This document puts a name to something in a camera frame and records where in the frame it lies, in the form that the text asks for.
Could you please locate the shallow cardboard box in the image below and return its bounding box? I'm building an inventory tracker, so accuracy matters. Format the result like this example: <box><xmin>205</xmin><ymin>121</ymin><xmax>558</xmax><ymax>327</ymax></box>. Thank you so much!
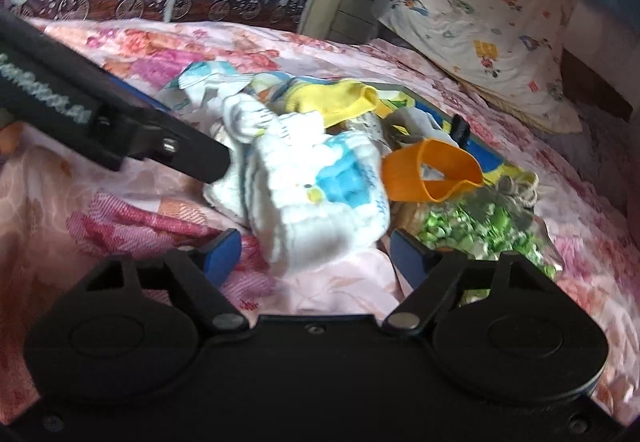
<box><xmin>165</xmin><ymin>69</ymin><xmax>538</xmax><ymax>188</ymax></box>

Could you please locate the wooden headboard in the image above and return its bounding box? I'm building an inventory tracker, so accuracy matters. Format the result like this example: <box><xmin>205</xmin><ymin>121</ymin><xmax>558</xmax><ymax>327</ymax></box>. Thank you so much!
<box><xmin>561</xmin><ymin>46</ymin><xmax>634</xmax><ymax>124</ymax></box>

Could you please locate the white quilted cloth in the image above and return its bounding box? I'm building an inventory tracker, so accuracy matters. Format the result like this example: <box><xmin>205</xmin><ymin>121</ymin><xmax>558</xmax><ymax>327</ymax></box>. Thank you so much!
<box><xmin>202</xmin><ymin>92</ymin><xmax>392</xmax><ymax>280</ymax></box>

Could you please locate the cartoon printed white sheet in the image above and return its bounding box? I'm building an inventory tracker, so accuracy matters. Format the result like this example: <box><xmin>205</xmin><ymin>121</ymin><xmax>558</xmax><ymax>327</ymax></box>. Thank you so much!
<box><xmin>374</xmin><ymin>0</ymin><xmax>584</xmax><ymax>134</ymax></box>

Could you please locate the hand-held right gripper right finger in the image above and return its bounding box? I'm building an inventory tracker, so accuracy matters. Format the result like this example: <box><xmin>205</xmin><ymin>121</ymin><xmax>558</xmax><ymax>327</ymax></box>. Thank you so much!
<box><xmin>382</xmin><ymin>228</ymin><xmax>558</xmax><ymax>338</ymax></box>

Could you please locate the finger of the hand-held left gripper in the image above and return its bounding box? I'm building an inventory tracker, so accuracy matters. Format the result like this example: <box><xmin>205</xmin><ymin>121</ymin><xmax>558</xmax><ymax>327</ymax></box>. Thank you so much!
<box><xmin>106</xmin><ymin>75</ymin><xmax>172</xmax><ymax>111</ymax></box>
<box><xmin>99</xmin><ymin>106</ymin><xmax>237</xmax><ymax>184</ymax></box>

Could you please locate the jar of green paper stars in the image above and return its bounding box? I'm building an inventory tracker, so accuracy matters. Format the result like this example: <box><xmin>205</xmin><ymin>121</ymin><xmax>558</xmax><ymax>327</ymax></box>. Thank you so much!
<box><xmin>394</xmin><ymin>182</ymin><xmax>567</xmax><ymax>309</ymax></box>

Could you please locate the pink floral bedsheet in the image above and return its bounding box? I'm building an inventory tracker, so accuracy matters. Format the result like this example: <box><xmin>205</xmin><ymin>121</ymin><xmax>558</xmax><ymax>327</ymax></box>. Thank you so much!
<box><xmin>0</xmin><ymin>16</ymin><xmax>640</xmax><ymax>425</ymax></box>

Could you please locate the yellow cloth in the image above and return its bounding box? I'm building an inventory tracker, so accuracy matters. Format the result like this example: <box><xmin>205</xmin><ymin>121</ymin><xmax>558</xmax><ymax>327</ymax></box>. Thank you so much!
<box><xmin>250</xmin><ymin>74</ymin><xmax>381</xmax><ymax>129</ymax></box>

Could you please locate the light blue printed cloth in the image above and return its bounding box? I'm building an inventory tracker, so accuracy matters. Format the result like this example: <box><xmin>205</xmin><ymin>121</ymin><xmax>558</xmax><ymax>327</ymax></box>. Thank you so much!
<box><xmin>176</xmin><ymin>61</ymin><xmax>283</xmax><ymax>109</ymax></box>

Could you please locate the grey cloth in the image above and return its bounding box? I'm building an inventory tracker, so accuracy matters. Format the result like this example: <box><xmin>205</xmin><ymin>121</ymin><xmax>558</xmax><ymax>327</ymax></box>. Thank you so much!
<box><xmin>384</xmin><ymin>109</ymin><xmax>457</xmax><ymax>149</ymax></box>

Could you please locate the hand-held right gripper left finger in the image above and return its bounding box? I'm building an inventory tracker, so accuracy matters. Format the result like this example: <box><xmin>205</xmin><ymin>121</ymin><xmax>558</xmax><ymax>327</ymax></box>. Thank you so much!
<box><xmin>82</xmin><ymin>228</ymin><xmax>251</xmax><ymax>336</ymax></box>

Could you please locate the twine bundle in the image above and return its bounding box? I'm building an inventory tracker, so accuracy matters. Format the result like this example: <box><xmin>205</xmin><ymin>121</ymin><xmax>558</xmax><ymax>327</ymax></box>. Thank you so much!
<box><xmin>499</xmin><ymin>173</ymin><xmax>542</xmax><ymax>214</ymax></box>

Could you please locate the orange plastic cup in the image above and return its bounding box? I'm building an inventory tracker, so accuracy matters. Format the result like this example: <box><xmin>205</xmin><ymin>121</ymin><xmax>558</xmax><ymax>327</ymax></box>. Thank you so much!
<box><xmin>382</xmin><ymin>138</ymin><xmax>485</xmax><ymax>203</ymax></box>

